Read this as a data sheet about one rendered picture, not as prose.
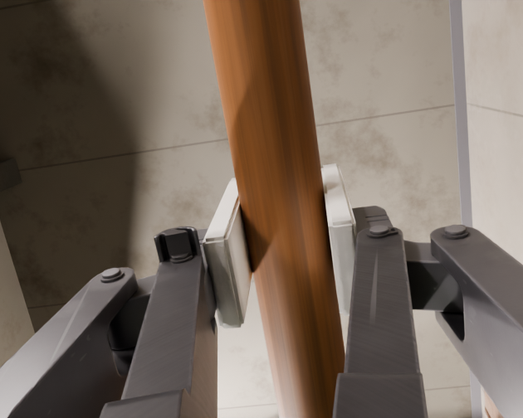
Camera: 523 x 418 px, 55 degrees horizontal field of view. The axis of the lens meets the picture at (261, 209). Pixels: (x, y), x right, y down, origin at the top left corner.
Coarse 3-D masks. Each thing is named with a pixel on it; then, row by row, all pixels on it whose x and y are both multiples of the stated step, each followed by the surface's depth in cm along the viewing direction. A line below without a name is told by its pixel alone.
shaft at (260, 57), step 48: (240, 0) 15; (288, 0) 15; (240, 48) 15; (288, 48) 15; (240, 96) 16; (288, 96) 15; (240, 144) 16; (288, 144) 16; (240, 192) 17; (288, 192) 16; (288, 240) 17; (288, 288) 17; (288, 336) 18; (336, 336) 19; (288, 384) 19
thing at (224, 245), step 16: (224, 192) 19; (224, 208) 17; (240, 208) 18; (224, 224) 15; (240, 224) 17; (208, 240) 14; (224, 240) 14; (240, 240) 17; (208, 256) 14; (224, 256) 14; (240, 256) 16; (224, 272) 15; (240, 272) 16; (224, 288) 15; (240, 288) 15; (224, 304) 15; (240, 304) 15; (224, 320) 15; (240, 320) 15
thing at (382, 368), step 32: (384, 256) 12; (352, 288) 11; (384, 288) 11; (352, 320) 10; (384, 320) 9; (352, 352) 9; (384, 352) 9; (416, 352) 8; (352, 384) 7; (384, 384) 7; (416, 384) 7; (352, 416) 7; (384, 416) 6; (416, 416) 6
